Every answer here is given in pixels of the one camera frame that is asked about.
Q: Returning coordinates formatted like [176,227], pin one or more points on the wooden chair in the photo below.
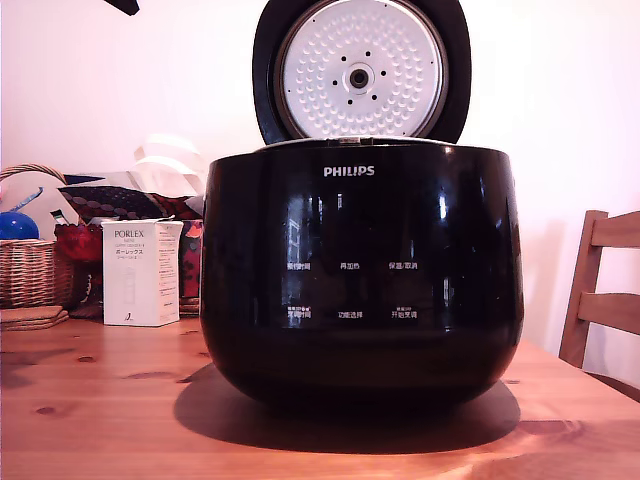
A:
[580,280]

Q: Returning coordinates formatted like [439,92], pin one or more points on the red crochet cloth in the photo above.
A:
[75,245]

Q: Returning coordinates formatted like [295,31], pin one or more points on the black Philips rice cooker body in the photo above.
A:
[360,350]

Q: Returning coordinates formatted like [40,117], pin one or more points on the white Porlex carton box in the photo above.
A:
[130,280]

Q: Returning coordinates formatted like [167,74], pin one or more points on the blue ball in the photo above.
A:
[17,226]

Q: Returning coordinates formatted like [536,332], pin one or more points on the black rice cooker lid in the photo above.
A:
[360,40]

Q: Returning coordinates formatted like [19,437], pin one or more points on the dark dotted patterned cloth bag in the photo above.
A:
[110,197]

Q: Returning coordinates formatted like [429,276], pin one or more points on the red floral patterned box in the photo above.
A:
[191,250]

